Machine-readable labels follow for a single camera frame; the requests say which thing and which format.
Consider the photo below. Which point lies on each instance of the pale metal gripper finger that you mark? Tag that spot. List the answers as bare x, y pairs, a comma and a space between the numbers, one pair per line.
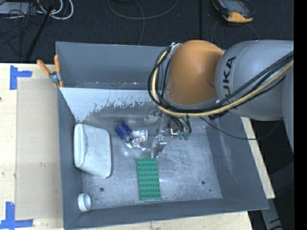
154, 150
161, 145

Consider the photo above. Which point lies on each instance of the crumpled clear bottle blue cap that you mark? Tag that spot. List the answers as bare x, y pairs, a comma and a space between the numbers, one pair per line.
130, 136

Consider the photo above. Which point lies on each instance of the dark green flat block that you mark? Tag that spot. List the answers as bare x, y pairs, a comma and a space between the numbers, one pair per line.
148, 178

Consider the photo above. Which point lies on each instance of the grey metal bin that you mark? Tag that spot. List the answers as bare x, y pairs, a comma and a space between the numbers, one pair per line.
187, 171

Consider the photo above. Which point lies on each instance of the white plastic container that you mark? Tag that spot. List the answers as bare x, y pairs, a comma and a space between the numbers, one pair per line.
93, 150

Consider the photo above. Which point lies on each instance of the small white cup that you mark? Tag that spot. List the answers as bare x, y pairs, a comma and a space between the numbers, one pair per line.
84, 202

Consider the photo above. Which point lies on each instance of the brown cardboard board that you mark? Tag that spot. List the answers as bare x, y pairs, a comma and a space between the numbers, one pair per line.
36, 147

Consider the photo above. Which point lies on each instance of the black cylinder on white bracket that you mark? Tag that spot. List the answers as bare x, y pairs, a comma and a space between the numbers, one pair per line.
173, 131

